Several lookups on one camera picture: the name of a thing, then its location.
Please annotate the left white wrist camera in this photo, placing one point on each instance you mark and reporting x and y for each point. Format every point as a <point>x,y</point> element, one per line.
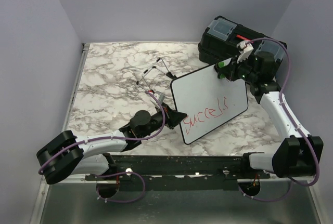
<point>157,96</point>

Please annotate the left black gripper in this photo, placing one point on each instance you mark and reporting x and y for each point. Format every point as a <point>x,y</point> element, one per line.
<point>173,118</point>

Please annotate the aluminium frame extrusion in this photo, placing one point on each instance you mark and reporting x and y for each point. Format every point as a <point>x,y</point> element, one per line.
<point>59,157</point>

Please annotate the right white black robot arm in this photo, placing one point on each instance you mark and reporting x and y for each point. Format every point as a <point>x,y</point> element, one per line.
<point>299,153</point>

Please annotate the white whiteboard with red writing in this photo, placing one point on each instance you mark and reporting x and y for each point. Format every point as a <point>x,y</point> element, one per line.
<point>208,101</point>

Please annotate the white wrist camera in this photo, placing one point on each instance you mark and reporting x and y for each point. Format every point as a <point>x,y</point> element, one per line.
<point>157,96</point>
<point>245,49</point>

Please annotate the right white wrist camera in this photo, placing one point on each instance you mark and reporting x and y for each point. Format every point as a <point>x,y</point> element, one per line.
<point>245,49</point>

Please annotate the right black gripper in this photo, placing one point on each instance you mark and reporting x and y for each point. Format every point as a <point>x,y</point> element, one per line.
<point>231,68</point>

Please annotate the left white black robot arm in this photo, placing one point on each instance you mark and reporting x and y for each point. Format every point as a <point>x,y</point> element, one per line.
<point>139,128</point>

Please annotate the black front mounting rail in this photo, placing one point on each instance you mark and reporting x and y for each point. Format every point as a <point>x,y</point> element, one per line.
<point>171,173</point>

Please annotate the green black whiteboard eraser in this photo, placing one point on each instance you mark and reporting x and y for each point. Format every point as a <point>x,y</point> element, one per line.
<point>219,69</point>

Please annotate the black wire easel stand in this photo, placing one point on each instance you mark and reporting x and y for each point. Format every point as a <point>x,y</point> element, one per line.
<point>156,78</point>

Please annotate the black plastic toolbox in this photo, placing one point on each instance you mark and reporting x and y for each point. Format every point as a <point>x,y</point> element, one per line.
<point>219,41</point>

